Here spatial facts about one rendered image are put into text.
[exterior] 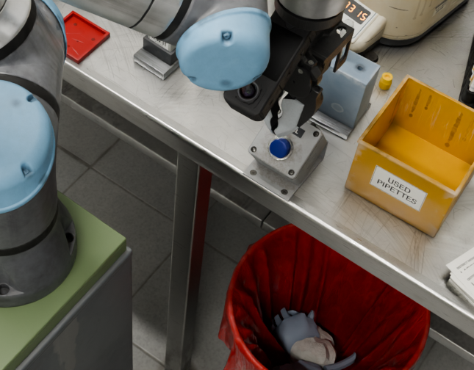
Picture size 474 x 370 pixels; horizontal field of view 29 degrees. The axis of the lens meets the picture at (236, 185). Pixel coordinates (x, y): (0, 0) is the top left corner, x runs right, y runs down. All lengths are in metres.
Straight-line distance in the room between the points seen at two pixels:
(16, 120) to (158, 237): 1.27
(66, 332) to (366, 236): 0.38
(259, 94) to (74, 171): 1.37
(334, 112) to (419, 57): 0.19
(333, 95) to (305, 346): 0.71
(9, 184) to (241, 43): 0.28
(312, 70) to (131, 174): 1.32
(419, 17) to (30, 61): 0.59
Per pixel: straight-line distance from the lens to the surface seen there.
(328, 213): 1.16
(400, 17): 1.32
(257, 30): 0.73
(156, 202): 2.20
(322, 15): 0.91
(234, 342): 1.55
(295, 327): 1.81
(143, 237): 2.14
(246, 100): 0.92
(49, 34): 1.00
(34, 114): 0.90
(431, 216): 1.15
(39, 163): 0.89
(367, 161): 1.13
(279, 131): 1.06
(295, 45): 0.94
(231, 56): 0.73
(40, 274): 1.02
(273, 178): 1.18
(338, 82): 1.19
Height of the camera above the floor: 1.83
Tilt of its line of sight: 55 degrees down
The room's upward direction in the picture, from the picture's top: 9 degrees clockwise
